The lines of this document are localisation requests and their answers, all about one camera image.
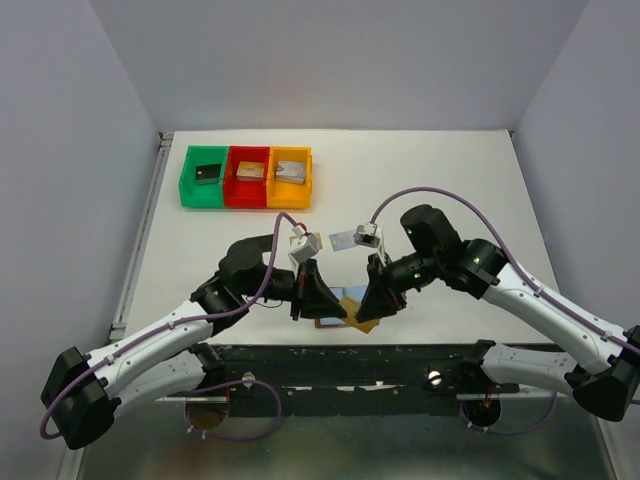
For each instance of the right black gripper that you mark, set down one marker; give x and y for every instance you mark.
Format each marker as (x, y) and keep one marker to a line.
(383, 296)

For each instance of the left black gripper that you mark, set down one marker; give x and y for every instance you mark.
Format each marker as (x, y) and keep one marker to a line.
(313, 298)

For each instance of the brown leather card holder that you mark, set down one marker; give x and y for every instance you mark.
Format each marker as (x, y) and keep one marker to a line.
(349, 299)

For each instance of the silver VIP credit card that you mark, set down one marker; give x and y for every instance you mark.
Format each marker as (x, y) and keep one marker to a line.
(341, 241)

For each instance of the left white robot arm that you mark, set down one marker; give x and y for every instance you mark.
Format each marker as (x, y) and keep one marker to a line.
(84, 393)

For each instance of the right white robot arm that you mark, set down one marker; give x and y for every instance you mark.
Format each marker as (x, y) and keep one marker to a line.
(597, 363)

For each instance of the silver card stack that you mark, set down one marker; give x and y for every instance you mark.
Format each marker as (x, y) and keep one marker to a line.
(291, 172)

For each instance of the gold card stack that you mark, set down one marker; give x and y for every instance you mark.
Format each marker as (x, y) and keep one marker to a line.
(250, 171)

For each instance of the black card stack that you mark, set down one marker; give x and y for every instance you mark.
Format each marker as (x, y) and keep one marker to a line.
(208, 174)

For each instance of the orange plastic bin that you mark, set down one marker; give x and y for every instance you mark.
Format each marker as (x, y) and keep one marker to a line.
(288, 196)

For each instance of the red plastic bin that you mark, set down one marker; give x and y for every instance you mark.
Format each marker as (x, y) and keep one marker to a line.
(244, 184)

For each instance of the green plastic bin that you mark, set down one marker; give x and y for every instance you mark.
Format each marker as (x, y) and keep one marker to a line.
(202, 196)

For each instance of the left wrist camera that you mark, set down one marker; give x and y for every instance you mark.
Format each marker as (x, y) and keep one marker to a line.
(297, 257)

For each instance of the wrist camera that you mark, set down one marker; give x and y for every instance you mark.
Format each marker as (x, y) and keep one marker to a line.
(371, 235)
(297, 257)

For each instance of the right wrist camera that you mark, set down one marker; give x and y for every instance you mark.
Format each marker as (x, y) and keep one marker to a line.
(371, 235)

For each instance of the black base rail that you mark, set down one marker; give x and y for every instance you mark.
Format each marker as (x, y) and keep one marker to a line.
(344, 380)

